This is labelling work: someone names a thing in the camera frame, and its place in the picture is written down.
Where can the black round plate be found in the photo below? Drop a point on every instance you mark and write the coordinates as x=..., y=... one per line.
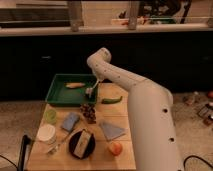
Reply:
x=74, y=140

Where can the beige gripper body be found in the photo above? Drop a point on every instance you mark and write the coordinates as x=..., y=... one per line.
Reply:
x=100, y=77

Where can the green plastic tray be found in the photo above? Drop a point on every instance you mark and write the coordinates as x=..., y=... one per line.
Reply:
x=60, y=96

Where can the blue sponge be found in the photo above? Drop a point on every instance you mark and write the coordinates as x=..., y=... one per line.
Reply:
x=70, y=121

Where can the orange peach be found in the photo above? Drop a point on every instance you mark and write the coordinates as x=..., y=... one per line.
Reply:
x=115, y=148

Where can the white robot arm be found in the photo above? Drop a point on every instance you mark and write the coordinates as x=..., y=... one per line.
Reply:
x=149, y=112

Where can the purple grape bunch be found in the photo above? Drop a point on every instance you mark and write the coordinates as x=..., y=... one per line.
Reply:
x=88, y=112

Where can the blue triangular cloth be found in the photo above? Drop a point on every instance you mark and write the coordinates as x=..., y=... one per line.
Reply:
x=111, y=131

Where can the white bar on plate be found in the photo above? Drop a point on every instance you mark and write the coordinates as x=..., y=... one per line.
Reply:
x=82, y=144

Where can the black clamp post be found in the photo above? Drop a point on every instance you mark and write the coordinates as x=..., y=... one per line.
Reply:
x=26, y=141

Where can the silver fork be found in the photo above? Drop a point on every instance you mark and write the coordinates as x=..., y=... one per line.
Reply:
x=57, y=146

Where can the yellow corn cob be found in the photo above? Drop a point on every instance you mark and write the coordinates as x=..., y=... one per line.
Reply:
x=75, y=85

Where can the green chili pepper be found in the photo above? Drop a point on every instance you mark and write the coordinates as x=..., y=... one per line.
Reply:
x=111, y=100

